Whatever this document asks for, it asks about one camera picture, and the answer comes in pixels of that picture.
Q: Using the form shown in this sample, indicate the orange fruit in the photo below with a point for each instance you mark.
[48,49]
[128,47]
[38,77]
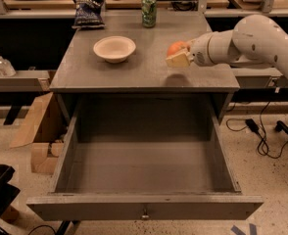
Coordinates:
[175,47]

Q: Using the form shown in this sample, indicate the clear plastic bottle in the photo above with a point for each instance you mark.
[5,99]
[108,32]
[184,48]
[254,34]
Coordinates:
[6,68]

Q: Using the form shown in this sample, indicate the blue chip bag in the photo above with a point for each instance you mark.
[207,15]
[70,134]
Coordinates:
[88,14]

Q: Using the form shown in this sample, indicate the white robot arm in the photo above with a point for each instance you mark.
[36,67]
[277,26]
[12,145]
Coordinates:
[256,41]

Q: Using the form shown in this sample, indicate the black power adapter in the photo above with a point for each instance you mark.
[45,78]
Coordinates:
[252,125]

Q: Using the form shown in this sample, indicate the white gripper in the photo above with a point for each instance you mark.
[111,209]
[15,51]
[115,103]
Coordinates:
[199,52]

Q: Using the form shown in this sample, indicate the green soda can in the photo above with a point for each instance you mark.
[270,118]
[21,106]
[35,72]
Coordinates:
[149,12]

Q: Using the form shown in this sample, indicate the grey shelf rail left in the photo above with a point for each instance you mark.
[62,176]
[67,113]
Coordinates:
[26,81]

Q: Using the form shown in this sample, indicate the metal drawer knob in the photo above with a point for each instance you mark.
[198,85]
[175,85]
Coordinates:
[145,215]

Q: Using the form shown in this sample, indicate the open grey top drawer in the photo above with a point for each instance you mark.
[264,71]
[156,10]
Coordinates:
[126,154]

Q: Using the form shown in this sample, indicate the grey shelf rail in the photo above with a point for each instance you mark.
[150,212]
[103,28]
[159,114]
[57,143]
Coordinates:
[260,79]
[26,81]

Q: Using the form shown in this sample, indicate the white ceramic bowl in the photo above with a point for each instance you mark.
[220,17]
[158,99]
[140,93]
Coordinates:
[114,49]

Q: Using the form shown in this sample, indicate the grey shelf rail right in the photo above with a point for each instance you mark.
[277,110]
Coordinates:
[260,79]

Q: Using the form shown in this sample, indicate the grey cabinet with counter top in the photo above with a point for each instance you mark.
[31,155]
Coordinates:
[145,70]

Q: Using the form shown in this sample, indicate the brown cardboard box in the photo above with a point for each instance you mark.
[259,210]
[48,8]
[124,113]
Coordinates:
[42,129]

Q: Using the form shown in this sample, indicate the black stand leg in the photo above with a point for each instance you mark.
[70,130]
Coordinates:
[287,131]

